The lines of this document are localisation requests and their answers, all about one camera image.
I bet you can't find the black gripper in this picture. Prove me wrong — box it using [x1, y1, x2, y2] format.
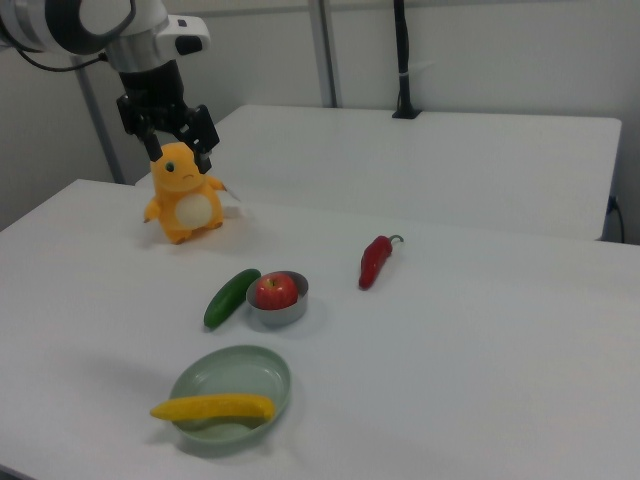
[116, 59, 222, 176]

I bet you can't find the red chili pepper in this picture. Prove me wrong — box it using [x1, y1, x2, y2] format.
[357, 233, 406, 291]

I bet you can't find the green plastic plate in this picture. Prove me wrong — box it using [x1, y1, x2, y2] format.
[168, 344, 292, 445]

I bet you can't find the orange plush toy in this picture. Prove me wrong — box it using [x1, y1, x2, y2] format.
[143, 141, 249, 246]

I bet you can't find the green cucumber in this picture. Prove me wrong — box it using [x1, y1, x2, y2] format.
[203, 268, 262, 331]

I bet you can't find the red apple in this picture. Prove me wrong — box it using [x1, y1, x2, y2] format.
[255, 271, 299, 311]

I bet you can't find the round metal bowl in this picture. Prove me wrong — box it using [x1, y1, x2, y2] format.
[245, 270, 310, 329]

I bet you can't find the black clamped pole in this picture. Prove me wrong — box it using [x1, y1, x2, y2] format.
[391, 0, 424, 120]

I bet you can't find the yellow banana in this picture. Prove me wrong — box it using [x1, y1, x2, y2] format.
[149, 393, 277, 423]

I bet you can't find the slim grey metal frame post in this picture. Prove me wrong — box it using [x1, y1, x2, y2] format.
[69, 53, 126, 185]

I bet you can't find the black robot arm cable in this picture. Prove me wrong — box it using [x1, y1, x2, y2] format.
[0, 34, 109, 72]

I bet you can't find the wide grey metal frame post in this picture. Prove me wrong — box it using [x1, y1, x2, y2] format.
[306, 0, 344, 109]

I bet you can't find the black table edge cable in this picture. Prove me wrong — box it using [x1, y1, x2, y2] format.
[606, 194, 626, 245]

